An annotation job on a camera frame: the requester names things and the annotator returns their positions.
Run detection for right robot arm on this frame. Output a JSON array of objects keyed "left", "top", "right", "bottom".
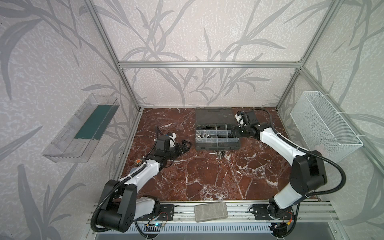
[{"left": 235, "top": 108, "right": 347, "bottom": 219}]

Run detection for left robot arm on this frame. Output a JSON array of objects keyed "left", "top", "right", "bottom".
[{"left": 90, "top": 133, "right": 192, "bottom": 233}]

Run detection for clear compartment organizer box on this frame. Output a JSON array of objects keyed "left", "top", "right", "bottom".
[{"left": 195, "top": 108, "right": 241, "bottom": 151}]

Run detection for grey stone block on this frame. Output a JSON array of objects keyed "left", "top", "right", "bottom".
[{"left": 195, "top": 202, "right": 229, "bottom": 223}]

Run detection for pink object in basket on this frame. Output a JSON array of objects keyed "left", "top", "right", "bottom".
[{"left": 314, "top": 144, "right": 329, "bottom": 158}]

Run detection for green mat on shelf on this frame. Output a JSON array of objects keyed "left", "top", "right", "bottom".
[{"left": 74, "top": 105, "right": 119, "bottom": 141}]

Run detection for white ventilation grille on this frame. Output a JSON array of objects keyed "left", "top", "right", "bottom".
[{"left": 98, "top": 223, "right": 272, "bottom": 234}]

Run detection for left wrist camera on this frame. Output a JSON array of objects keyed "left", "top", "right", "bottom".
[{"left": 167, "top": 133, "right": 176, "bottom": 148}]

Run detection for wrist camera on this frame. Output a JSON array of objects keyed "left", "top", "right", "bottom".
[
  {"left": 167, "top": 133, "right": 176, "bottom": 148},
  {"left": 235, "top": 111, "right": 246, "bottom": 127}
]

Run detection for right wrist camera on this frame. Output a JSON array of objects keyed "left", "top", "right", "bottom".
[{"left": 235, "top": 111, "right": 246, "bottom": 127}]

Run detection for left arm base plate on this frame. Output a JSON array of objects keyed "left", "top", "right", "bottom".
[{"left": 151, "top": 204, "right": 175, "bottom": 221}]

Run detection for white wire mesh basket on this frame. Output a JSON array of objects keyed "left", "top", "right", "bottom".
[{"left": 291, "top": 91, "right": 364, "bottom": 163}]

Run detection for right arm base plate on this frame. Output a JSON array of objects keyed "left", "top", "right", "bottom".
[{"left": 249, "top": 204, "right": 274, "bottom": 221}]

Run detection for clear acrylic wall shelf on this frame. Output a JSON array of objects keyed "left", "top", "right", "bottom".
[{"left": 42, "top": 94, "right": 120, "bottom": 163}]

